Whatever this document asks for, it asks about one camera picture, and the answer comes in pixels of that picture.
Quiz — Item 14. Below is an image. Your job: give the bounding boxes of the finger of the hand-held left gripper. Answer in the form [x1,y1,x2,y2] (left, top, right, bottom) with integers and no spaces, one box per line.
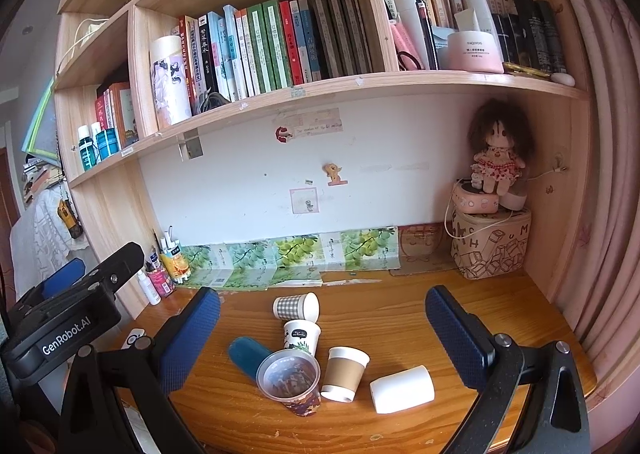
[79,241,146,295]
[40,257,87,300]

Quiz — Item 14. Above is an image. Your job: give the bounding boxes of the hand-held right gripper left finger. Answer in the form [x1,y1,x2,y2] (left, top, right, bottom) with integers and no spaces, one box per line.
[57,286,222,454]

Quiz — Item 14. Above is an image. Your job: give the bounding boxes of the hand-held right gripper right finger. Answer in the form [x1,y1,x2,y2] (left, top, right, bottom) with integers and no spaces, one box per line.
[425,285,593,454]

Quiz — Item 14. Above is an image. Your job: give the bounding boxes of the teal blue cup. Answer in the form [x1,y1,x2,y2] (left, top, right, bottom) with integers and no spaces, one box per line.
[228,336,273,380]

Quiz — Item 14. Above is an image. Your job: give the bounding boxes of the plain white paper cup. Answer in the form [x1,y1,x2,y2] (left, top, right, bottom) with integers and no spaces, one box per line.
[369,365,436,415]

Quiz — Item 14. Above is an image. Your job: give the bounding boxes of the checked paper cup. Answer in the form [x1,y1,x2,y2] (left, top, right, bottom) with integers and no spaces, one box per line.
[272,292,320,323]

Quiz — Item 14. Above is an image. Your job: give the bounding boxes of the clear floral plastic cup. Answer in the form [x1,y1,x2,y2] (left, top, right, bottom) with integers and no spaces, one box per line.
[256,348,322,417]

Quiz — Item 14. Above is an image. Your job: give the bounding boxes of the white leaf print paper cup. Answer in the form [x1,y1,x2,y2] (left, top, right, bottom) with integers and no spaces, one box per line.
[283,319,322,356]

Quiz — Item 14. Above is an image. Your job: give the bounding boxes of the brown sleeve paper cup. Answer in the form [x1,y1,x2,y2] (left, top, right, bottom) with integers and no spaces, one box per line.
[320,346,370,403]

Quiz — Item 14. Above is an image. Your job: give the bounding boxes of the white small bottle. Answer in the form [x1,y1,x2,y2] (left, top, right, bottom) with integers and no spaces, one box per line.
[135,269,162,306]

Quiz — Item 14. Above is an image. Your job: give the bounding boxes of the pink small bottle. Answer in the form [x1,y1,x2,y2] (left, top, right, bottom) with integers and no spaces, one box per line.
[147,266,176,299]

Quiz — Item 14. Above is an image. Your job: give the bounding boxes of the white lace cloth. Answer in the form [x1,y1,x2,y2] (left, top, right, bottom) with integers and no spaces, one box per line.
[9,181,92,295]

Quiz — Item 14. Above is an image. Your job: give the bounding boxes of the orange pen holder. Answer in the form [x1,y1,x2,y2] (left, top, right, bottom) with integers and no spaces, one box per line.
[161,225,191,286]

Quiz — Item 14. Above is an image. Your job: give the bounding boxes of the beige printed storage bag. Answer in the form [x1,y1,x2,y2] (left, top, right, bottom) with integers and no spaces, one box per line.
[449,207,533,280]

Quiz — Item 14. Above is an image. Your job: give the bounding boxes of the teal tall bottle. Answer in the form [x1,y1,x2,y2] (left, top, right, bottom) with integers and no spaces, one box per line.
[77,125,97,172]

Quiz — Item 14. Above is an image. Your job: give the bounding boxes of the teal short jar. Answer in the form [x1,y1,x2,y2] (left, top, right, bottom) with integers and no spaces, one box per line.
[95,128,121,161]

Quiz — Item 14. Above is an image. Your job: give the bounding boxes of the green grape folding leaflet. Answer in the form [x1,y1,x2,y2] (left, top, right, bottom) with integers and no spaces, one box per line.
[177,228,401,291]

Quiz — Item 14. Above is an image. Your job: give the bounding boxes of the pink round speaker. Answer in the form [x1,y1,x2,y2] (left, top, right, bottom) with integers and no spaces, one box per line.
[452,179,500,214]

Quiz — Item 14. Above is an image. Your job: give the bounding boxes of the row of red books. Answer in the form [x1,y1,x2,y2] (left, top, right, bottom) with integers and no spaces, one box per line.
[94,81,140,148]

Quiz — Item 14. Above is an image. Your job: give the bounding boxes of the green folder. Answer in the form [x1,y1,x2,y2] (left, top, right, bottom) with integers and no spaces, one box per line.
[21,76,60,161]

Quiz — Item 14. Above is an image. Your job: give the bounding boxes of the illustrated white cylinder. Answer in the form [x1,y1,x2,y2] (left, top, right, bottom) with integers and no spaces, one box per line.
[149,34,193,131]

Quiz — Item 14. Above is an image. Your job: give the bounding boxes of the brown haired plush doll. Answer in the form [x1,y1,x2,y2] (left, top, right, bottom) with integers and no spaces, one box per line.
[467,98,535,195]

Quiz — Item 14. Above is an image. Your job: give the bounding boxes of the taped paper note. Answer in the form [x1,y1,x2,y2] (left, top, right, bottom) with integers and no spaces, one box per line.
[291,107,345,136]

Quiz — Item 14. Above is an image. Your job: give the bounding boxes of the pink curtain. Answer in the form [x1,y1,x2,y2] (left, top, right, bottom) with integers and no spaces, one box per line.
[536,0,640,427]

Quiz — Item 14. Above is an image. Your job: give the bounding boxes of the wooden bookshelf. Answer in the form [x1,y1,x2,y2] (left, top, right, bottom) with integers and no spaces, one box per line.
[52,0,601,320]

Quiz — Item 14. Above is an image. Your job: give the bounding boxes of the row of green and dark books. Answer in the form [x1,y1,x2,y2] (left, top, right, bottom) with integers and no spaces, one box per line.
[177,0,374,103]

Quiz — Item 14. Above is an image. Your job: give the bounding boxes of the gold hair clip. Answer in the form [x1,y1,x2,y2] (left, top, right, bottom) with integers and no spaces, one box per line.
[502,62,551,78]

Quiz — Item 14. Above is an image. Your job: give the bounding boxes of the pink cream jar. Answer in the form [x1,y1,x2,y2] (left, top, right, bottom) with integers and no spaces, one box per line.
[446,31,505,74]

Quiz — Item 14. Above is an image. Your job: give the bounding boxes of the pink packet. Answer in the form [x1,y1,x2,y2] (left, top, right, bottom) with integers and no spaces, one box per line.
[389,21,426,71]

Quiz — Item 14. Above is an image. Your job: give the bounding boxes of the row of white and black books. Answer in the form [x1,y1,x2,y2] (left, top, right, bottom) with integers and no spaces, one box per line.
[376,0,569,76]

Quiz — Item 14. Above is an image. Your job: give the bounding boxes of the white squeeze tube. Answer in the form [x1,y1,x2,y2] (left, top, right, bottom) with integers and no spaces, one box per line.
[454,0,497,35]

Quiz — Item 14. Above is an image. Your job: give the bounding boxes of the tall white bottle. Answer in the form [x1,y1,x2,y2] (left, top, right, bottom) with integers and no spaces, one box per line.
[389,0,439,71]

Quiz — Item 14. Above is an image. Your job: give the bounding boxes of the white cable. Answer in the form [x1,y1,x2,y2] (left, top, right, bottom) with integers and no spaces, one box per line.
[443,165,568,241]

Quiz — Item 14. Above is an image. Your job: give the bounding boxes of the metal shelf bracket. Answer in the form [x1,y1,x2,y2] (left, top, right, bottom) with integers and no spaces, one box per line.
[178,131,205,160]

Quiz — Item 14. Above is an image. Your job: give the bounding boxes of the pink square wall sticker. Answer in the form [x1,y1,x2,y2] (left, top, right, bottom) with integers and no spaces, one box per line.
[289,186,319,214]

